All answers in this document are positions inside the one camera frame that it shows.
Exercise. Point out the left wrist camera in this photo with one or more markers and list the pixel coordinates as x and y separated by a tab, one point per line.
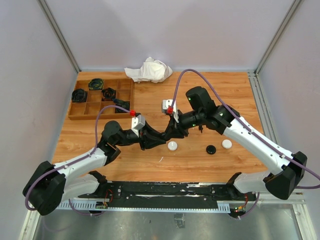
137	123

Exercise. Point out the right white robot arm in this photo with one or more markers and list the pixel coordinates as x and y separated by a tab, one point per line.
284	168

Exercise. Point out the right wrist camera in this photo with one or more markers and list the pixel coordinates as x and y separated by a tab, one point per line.
170	108

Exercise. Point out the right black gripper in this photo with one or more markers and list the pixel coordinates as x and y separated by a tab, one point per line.
173	130

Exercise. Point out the dark coiled band lower right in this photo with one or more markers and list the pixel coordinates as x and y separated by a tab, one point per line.
121	103

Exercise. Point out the dark coiled band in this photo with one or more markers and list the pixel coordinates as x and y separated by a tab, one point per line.
108	94
79	96
96	84
121	103

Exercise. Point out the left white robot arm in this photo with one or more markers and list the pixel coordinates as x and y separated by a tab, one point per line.
51	184

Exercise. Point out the black earbud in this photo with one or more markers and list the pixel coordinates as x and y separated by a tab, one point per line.
200	129

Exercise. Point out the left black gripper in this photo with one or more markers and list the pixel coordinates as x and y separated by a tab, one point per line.
146	142

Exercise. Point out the dark coiled band top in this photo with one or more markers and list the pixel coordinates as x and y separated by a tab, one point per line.
96	84

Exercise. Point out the white round case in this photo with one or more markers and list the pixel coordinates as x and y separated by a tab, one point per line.
172	146

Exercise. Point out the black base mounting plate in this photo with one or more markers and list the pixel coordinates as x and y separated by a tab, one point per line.
164	195

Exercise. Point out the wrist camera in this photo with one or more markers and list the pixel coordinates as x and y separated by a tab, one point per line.
137	123
170	108

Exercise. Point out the dark coiled band middle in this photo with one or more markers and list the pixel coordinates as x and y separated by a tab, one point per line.
108	94

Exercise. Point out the dark coiled band left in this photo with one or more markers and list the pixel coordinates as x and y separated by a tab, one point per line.
79	96

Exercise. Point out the wooden compartment tray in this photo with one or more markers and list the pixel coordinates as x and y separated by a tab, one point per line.
89	110

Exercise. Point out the white earbud charging case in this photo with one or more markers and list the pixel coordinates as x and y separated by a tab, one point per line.
226	144

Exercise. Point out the crumpled white cloth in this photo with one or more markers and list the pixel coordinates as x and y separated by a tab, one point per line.
154	71

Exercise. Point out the black round case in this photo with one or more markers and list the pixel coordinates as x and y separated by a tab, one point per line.
211	149

